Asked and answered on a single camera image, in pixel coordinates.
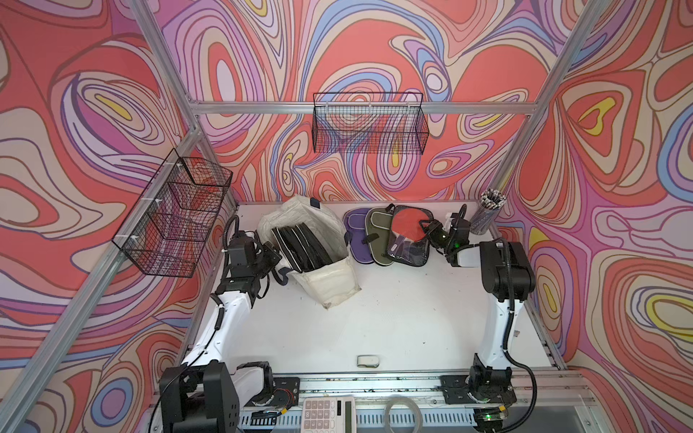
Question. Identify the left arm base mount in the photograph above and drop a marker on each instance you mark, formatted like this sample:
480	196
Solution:
285	395

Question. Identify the grey tape roll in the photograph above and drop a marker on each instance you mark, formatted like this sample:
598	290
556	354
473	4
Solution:
400	411

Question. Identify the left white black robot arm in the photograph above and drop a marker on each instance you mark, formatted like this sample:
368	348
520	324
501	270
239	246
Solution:
206	393

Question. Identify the aluminium front rail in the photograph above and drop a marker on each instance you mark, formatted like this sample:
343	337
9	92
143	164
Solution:
554	388

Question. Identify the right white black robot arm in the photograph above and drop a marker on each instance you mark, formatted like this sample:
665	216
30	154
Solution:
508	280

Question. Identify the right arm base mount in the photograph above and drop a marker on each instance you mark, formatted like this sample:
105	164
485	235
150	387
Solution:
460	389

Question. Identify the black wire basket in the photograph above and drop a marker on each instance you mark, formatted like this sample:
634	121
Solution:
372	122
166	232

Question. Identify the black paddle cases in bag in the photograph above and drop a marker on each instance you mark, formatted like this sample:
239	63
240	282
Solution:
301	248

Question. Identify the metal mesh pencil cup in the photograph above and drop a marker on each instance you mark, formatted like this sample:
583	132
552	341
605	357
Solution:
489	206

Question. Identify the white pink calculator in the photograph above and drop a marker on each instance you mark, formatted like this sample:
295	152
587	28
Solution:
329	415

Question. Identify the beige canvas tote bag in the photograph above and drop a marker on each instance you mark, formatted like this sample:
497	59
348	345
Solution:
331	285

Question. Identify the back black wire basket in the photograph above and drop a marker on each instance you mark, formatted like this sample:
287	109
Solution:
372	122

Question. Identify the purple paddle case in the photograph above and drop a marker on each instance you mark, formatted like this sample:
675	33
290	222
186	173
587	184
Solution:
355	223

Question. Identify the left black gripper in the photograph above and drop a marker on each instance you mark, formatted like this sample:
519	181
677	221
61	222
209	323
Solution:
265	250

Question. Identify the olive green paddle case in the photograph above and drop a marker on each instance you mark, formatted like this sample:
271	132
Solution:
378	228

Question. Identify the left black wire basket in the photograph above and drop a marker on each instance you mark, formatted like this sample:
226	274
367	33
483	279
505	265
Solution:
166	232

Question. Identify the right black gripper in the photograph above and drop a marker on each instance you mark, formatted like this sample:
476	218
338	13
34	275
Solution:
431	229

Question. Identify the white eraser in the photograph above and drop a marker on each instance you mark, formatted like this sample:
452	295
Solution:
368	361

